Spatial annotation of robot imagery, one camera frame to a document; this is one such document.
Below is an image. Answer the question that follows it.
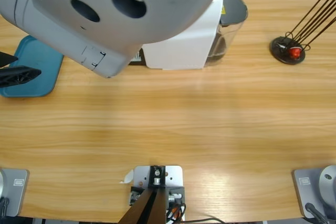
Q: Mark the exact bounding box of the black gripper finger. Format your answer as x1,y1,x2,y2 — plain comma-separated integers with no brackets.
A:
0,52,19,68
0,66,43,88

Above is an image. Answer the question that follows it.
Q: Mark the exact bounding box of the white capsule coffee machine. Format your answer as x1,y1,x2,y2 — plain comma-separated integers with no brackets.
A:
141,0,225,70

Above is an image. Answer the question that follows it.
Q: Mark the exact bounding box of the red coffee capsule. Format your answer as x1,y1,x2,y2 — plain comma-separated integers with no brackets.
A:
288,47,302,59

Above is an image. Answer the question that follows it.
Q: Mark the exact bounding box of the clear water tank black lid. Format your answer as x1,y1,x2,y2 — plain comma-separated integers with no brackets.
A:
205,0,249,68

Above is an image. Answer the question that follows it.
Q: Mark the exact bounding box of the teal plastic tray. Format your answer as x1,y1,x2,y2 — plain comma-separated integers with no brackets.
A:
0,35,64,98

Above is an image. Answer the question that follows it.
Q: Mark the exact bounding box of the black capsule holder with rods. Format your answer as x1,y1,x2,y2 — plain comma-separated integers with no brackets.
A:
269,0,336,65

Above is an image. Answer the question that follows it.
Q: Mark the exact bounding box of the metal grille drip tray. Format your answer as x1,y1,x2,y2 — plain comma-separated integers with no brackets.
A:
129,47,146,67

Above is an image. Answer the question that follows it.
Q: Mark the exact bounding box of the white tape scrap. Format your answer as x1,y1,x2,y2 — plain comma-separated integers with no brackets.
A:
119,169,135,185

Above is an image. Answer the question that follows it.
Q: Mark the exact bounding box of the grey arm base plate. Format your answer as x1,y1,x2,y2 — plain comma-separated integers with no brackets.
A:
292,165,336,219
0,167,30,218

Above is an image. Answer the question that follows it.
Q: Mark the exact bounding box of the black arm base cable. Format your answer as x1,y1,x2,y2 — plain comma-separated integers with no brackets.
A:
304,202,330,224
0,196,11,218

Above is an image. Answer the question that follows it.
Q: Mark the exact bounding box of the orange white cable bundle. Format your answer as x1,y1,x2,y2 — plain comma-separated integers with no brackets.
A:
165,202,187,222

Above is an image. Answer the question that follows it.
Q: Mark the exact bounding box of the black camera mount cable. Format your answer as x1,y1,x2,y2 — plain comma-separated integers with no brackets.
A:
183,217,224,224

